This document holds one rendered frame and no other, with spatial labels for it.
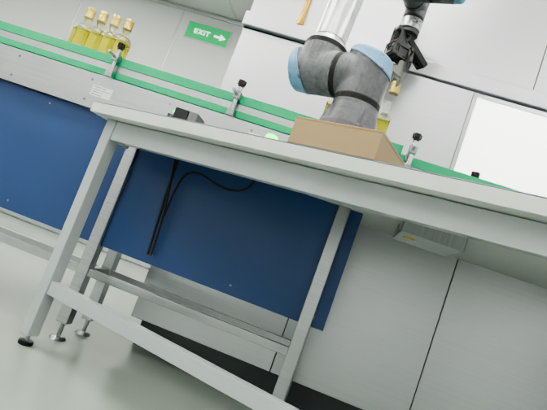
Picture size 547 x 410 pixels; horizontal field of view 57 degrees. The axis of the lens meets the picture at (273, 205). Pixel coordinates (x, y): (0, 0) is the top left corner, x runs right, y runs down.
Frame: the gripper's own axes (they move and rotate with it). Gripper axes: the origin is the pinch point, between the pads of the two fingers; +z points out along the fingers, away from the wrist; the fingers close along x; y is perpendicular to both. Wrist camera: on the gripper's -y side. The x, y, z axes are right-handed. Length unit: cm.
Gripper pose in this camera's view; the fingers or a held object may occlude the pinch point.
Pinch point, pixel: (396, 85)
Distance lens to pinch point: 188.4
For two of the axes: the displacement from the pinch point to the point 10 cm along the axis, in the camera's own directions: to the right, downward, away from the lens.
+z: -3.4, 9.4, -1.0
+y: -8.8, -3.5, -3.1
